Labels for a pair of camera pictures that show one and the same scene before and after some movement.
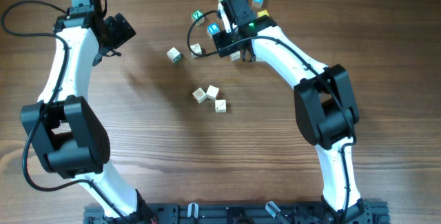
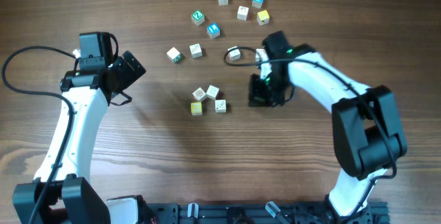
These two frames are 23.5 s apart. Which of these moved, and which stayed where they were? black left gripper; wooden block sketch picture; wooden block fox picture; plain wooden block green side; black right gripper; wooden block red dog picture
Moved: black right gripper; black left gripper
Stayed: wooden block red dog picture; wooden block fox picture; wooden block sketch picture; plain wooden block green side
